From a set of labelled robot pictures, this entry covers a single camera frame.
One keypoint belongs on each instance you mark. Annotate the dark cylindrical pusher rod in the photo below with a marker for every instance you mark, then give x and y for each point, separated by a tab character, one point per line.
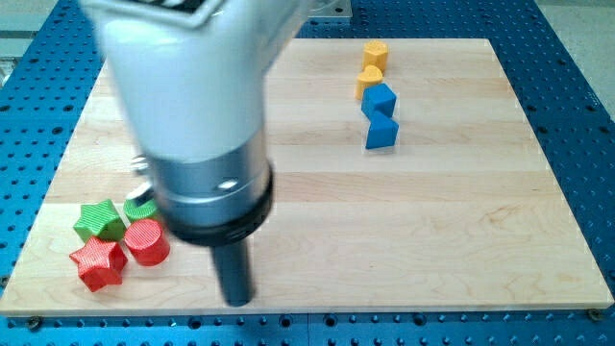
233	270

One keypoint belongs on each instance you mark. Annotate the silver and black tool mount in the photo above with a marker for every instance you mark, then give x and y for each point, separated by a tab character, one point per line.
214	202

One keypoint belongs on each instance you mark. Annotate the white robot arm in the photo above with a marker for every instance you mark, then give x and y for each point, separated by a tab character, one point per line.
191	79

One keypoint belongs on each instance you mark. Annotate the green star block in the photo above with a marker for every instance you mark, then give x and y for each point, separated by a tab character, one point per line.
101	220

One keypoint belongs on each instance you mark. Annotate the red star block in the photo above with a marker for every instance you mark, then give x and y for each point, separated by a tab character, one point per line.
99	263

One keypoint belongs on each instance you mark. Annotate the green cylinder block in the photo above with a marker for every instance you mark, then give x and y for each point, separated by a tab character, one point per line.
135	210

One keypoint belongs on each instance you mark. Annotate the red cylinder block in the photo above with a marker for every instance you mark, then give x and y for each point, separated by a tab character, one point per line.
146	241

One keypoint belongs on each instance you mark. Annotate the blue cube block front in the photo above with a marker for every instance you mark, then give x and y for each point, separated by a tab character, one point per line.
382	131

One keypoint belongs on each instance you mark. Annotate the blue cube block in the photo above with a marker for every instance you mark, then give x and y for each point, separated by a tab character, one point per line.
382	131
378	98

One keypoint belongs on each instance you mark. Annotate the wooden board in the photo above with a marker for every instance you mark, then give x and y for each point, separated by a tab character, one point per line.
464	212

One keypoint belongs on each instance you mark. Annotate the blue cube block rear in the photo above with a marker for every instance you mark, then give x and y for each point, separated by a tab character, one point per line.
378	98

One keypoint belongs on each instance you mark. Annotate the yellow heart block front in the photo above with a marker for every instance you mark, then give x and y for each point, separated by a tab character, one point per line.
370	76

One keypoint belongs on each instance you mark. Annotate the yellow heart block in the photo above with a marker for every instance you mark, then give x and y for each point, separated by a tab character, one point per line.
370	76
375	52

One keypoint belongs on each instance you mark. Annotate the yellow heart block rear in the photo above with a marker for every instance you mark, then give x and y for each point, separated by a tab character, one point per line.
375	52

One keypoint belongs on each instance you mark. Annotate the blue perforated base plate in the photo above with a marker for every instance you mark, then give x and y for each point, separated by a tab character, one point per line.
44	97

